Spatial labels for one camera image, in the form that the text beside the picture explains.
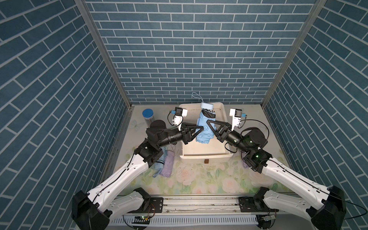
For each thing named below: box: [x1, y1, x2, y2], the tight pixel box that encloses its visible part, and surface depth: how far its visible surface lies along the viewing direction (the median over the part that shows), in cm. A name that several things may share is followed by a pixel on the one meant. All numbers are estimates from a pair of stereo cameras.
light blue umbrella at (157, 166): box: [149, 146, 168, 178], surface depth 83 cm
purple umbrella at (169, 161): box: [160, 149, 175, 178], surface depth 86 cm
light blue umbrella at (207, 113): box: [195, 102, 217, 145], surface depth 61 cm
